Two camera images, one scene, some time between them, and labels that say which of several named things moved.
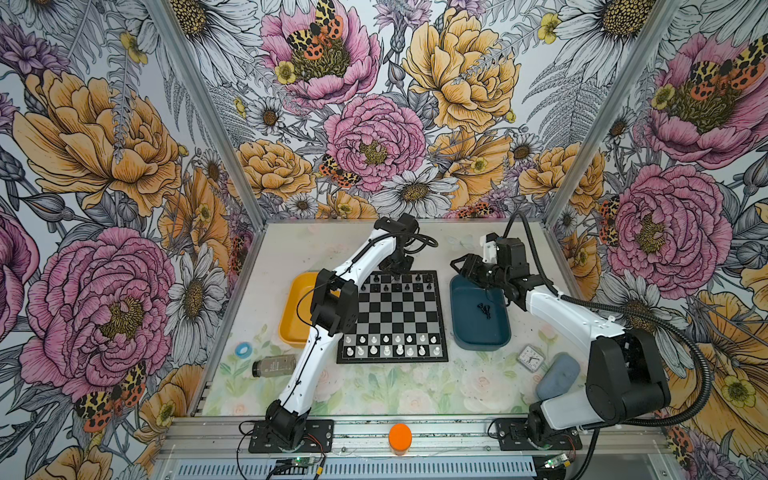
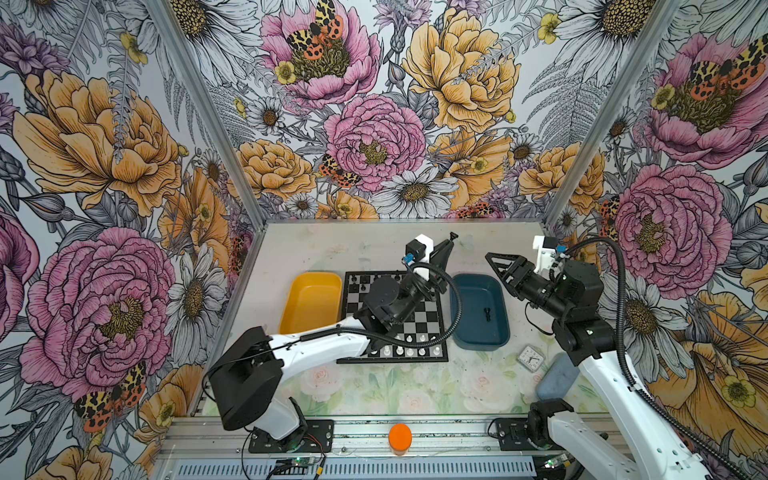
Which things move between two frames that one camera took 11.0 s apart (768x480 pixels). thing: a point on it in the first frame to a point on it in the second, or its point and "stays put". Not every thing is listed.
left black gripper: (403, 269) to (439, 277)
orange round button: (400, 436) stays put
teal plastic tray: (480, 317) stays put
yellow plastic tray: (296, 318) stays put
